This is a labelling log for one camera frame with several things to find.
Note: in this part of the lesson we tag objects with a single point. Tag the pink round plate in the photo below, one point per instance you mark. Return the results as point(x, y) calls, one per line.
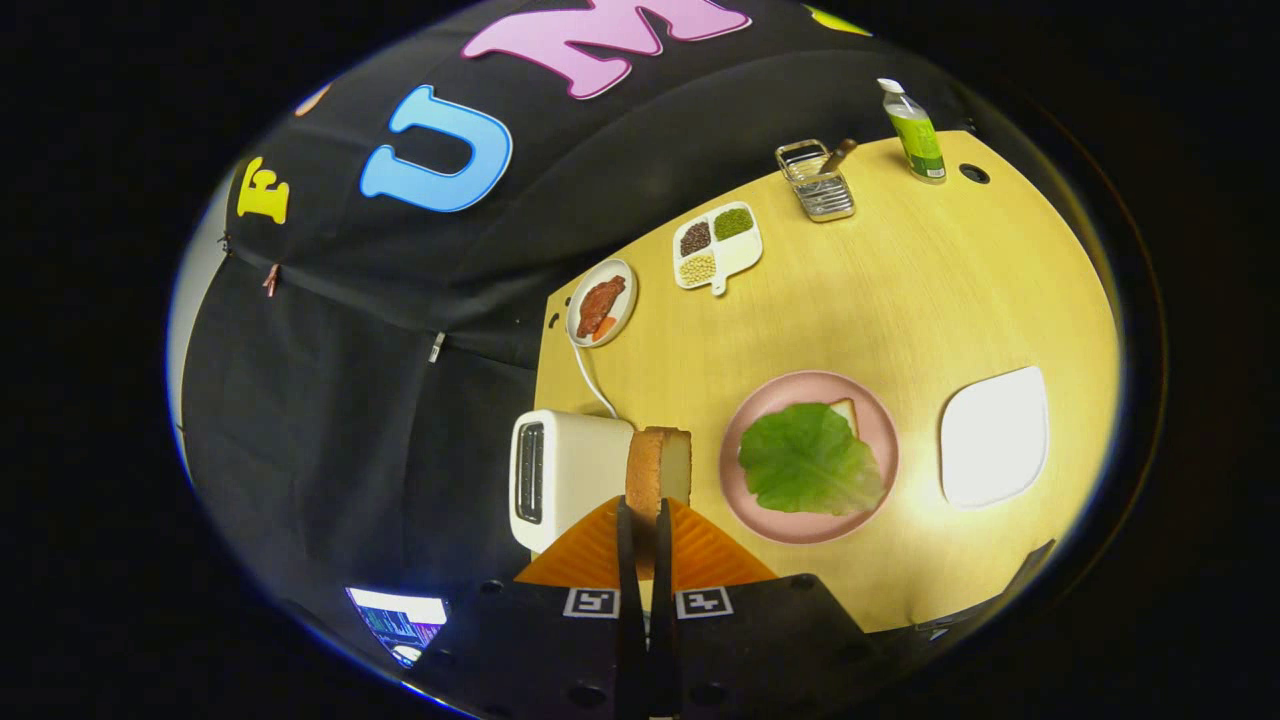
point(780, 525)

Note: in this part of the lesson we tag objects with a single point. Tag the small white meat plate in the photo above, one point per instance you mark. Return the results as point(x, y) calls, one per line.
point(628, 300)

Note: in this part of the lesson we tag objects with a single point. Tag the green label plastic bottle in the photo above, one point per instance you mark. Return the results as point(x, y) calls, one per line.
point(920, 140)

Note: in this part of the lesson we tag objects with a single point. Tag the yellow bean pile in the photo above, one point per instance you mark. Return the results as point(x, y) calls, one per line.
point(698, 268)

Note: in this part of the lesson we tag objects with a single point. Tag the dark bean pile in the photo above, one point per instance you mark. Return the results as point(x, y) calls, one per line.
point(695, 238)

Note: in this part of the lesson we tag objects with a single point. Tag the white bread slice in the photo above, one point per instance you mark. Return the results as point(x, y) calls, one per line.
point(846, 410)

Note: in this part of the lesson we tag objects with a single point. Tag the orange carrot slice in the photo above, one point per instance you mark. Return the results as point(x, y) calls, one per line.
point(604, 331)

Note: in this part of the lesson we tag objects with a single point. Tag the pink cloth clip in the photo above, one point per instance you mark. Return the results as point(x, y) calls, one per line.
point(271, 280)

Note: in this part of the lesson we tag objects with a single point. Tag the silver cloth clip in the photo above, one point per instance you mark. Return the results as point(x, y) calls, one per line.
point(437, 347)

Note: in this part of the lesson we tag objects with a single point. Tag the brown meat slice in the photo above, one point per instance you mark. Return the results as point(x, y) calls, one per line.
point(600, 305)

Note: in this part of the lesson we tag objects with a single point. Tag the green lettuce leaf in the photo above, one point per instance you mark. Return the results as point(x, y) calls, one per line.
point(810, 460)

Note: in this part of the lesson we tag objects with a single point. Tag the white divided dish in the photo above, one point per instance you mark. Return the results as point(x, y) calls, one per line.
point(740, 260)

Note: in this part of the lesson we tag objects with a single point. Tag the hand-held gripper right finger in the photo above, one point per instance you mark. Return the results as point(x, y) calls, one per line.
point(662, 570)

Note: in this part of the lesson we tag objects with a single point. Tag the green bean pile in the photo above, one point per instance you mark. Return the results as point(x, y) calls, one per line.
point(733, 222)

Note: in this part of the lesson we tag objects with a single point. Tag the white square plate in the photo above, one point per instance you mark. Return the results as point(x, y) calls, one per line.
point(995, 440)

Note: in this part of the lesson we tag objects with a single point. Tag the white toaster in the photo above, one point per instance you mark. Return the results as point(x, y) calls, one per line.
point(580, 470)

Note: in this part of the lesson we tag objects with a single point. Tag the computer monitor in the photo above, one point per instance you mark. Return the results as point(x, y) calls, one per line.
point(400, 620)

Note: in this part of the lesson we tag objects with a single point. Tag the toasted bread slice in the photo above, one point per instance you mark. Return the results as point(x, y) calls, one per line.
point(660, 465)

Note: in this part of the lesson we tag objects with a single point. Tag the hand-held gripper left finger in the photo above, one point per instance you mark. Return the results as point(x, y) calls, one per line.
point(627, 570)

